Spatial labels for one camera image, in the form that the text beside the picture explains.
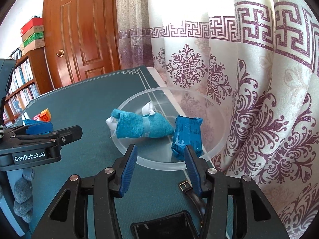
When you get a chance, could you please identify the stacked boxes on shelf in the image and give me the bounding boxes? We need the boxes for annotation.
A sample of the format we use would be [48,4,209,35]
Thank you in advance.
[20,17,45,55]

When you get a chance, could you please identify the blue snack packet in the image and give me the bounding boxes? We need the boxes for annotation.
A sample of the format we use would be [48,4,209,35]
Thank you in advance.
[23,119,46,126]

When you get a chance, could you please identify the wooden bookshelf with books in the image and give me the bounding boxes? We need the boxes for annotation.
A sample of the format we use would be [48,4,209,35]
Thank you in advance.
[3,48,53,127]

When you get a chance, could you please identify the clear plastic bowl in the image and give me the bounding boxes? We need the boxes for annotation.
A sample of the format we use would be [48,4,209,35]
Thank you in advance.
[106,87,227,171]

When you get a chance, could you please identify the grey gloved left hand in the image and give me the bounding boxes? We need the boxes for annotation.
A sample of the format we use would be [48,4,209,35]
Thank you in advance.
[14,168,35,223]

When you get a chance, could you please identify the patterned white purple curtain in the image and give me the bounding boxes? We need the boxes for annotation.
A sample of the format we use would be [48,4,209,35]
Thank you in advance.
[116,0,318,238]

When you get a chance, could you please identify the red balloon glue packet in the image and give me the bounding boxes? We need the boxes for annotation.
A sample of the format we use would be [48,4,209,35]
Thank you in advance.
[32,113,41,121]

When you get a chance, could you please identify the orange yellow toy block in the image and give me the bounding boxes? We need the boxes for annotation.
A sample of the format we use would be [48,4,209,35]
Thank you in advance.
[39,109,51,122]

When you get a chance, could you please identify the brown wooden door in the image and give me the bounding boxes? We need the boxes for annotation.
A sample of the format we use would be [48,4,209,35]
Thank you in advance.
[43,0,121,88]

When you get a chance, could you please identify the brass door knob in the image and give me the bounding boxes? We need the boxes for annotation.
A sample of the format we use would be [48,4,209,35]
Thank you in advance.
[56,50,64,58]

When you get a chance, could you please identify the brown leather wristwatch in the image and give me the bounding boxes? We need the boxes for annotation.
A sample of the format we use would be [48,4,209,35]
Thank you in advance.
[178,180,206,221]

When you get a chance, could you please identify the teal cloth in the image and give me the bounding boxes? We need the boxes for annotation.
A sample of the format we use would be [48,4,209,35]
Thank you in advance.
[105,101,174,139]

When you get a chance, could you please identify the black smartphone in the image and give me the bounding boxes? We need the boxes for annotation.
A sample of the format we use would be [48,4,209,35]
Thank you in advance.
[130,210,199,239]

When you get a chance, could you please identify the blue wipes packet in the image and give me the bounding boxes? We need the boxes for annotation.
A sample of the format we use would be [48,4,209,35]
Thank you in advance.
[171,116,203,161]

